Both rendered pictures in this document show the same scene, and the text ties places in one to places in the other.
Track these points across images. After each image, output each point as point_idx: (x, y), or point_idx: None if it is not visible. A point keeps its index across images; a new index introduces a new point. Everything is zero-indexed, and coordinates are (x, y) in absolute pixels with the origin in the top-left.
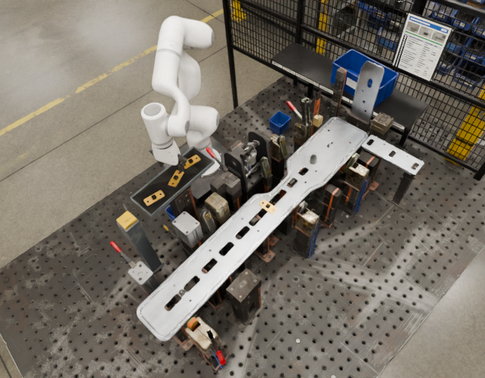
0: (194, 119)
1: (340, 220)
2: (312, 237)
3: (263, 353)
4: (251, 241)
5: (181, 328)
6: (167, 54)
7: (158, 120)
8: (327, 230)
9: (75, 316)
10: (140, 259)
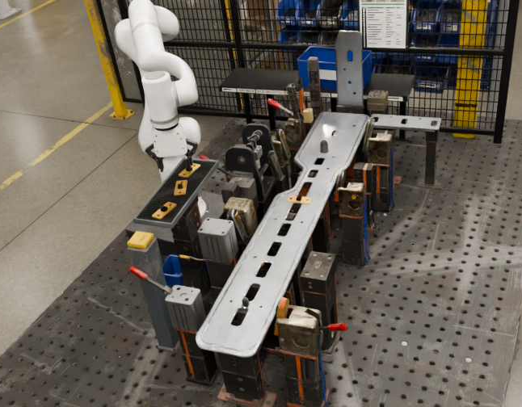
0: None
1: (380, 220)
2: (364, 219)
3: (371, 371)
4: (300, 233)
5: (258, 358)
6: (149, 27)
7: (166, 82)
8: (371, 233)
9: None
10: (147, 344)
